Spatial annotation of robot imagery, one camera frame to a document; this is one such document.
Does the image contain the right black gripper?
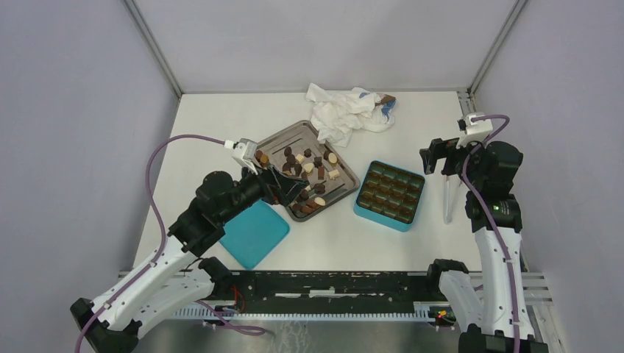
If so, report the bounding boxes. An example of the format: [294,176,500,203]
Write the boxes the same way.
[419,132,488,190]

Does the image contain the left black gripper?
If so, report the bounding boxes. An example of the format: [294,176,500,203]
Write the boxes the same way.
[218,158,309,224]

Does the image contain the steel tongs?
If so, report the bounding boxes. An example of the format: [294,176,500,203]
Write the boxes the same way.
[442,175,455,225]

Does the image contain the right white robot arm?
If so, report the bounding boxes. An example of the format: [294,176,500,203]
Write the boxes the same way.
[419,138,549,352]

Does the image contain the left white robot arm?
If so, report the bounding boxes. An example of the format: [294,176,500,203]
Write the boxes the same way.
[70,166,309,352]

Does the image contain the white bar chocolate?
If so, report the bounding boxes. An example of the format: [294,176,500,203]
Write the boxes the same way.
[327,170,340,180]

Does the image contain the white round chocolate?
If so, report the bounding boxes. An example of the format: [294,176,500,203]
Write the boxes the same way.
[327,152,338,165]

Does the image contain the teal chocolate box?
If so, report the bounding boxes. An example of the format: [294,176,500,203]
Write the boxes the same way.
[353,160,425,232]

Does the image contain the steel tray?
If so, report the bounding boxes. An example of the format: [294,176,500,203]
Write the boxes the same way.
[258,121,361,222]

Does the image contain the teal box lid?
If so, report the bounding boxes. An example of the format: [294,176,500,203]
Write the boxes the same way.
[219,202,290,270]

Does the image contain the white crumpled cloth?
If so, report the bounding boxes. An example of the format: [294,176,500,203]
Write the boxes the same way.
[305,83,397,147]

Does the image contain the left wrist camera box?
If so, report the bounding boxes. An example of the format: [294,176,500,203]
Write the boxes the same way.
[232,139,258,175]

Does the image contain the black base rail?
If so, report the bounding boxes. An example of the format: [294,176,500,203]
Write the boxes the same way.
[205,271,445,315]

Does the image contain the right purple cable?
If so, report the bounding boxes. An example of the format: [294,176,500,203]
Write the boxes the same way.
[460,114,522,353]

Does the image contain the purple cable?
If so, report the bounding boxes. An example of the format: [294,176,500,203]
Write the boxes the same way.
[74,134,268,353]
[460,114,522,353]

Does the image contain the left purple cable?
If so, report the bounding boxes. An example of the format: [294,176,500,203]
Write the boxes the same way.
[74,134,268,353]

